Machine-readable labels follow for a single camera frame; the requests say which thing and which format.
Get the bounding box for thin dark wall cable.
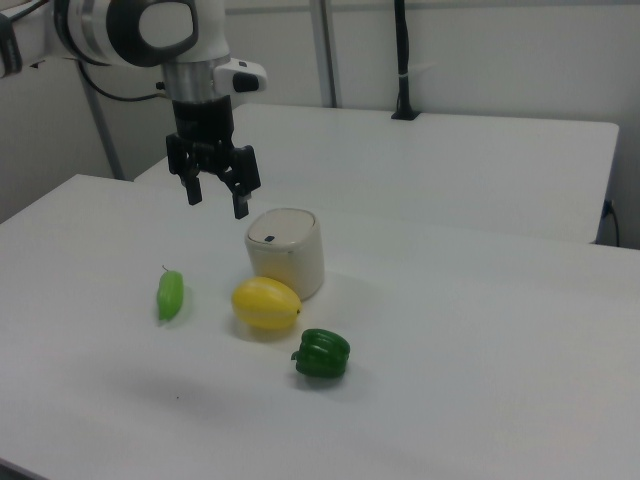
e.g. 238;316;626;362
602;198;622;247

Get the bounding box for beige bin lid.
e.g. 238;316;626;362
248;208;317;251

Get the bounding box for black pole stand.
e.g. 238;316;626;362
390;0;422;122

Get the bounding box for dark green toy pepper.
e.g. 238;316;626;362
291;327;352;379

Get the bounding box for grey metal wall post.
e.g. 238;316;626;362
309;0;342;109
85;64;126;182

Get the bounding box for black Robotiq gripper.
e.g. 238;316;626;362
166;97;263;221

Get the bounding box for light green toy cucumber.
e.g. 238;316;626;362
156;264;186;323

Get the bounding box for beige garbage bin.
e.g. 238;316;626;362
243;212;326;302

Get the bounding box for yellow toy melon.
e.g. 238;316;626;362
230;276;303;332

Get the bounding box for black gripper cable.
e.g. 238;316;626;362
78;59;169;105

